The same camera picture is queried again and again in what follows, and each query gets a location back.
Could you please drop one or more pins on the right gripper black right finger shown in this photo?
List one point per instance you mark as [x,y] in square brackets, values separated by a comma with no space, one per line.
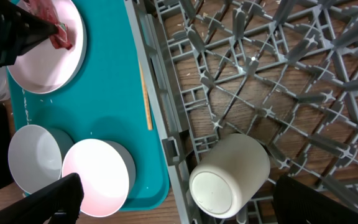
[295,203]

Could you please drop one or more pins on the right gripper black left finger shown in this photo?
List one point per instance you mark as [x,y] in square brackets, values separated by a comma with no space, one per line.
[58,202]

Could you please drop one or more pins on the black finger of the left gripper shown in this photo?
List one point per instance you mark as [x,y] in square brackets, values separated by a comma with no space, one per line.
[20,32]

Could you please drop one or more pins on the red snack wrapper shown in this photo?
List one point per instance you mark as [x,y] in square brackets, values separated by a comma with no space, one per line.
[44,9]

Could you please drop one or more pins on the grey bowl with rice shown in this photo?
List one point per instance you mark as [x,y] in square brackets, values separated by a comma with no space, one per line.
[36,155]

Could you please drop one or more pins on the white paper cup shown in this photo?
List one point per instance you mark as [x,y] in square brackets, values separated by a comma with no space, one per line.
[229,175]

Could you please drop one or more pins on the grey dishwasher rack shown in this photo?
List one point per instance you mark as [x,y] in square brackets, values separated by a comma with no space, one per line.
[282,72]

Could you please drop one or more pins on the large white plate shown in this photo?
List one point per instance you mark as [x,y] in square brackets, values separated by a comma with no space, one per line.
[45,69]

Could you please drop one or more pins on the small pink bowl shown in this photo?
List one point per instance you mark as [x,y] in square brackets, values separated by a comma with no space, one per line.
[107,172]

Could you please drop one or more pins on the teal plastic tray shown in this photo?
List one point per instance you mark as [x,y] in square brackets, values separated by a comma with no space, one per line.
[104,101]

